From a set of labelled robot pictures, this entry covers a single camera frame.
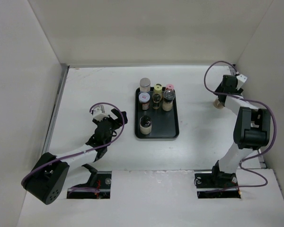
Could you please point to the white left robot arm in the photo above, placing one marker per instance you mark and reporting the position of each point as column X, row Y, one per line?
column 47, row 178

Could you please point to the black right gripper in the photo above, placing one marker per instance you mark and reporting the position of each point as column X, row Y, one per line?
column 239, row 91

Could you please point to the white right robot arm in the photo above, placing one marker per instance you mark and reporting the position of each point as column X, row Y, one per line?
column 252, row 127

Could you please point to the black pump bottle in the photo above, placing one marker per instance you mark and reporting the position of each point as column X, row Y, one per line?
column 217, row 104
column 145, row 125

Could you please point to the tall jar silver lid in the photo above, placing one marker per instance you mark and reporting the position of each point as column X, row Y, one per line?
column 145, row 85

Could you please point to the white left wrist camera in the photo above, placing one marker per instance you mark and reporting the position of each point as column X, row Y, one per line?
column 98, row 112

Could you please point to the small dark spice bottle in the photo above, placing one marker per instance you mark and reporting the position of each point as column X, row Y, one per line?
column 156, row 101

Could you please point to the pink cap spice bottle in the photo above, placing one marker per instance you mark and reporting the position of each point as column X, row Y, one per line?
column 169, row 87

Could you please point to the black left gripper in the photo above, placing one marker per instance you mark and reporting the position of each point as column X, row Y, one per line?
column 120, row 118

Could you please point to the yellow cap spice bottle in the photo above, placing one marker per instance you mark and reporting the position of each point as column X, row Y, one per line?
column 157, row 89

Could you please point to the dark sauce jar white lid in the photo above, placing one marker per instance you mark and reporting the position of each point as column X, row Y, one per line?
column 144, row 100

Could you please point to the black rectangular tray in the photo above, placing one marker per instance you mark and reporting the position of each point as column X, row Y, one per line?
column 164, row 124

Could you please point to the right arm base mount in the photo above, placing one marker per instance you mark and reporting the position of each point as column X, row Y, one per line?
column 216, row 185

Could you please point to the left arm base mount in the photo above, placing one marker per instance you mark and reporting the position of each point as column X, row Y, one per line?
column 98, row 186

